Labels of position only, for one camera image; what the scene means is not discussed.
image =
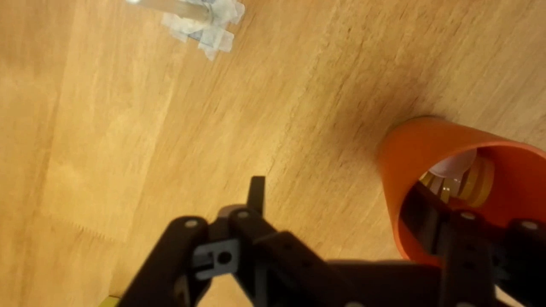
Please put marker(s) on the orange plastic cup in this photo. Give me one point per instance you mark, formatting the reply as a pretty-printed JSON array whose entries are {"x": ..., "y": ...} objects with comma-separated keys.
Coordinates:
[{"x": 415, "y": 147}]

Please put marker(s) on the yellow plastic coin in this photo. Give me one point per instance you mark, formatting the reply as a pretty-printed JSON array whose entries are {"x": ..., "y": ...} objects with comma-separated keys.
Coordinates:
[{"x": 483, "y": 180}]

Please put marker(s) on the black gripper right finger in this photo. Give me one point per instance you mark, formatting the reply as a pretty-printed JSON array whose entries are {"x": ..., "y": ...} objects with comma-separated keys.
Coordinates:
[{"x": 466, "y": 262}]

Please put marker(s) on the clear plastic wrapper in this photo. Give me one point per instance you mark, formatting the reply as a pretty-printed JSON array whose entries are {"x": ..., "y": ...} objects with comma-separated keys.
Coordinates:
[{"x": 207, "y": 26}]

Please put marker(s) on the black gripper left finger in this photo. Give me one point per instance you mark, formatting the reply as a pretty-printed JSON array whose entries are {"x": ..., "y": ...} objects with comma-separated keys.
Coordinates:
[{"x": 171, "y": 262}]

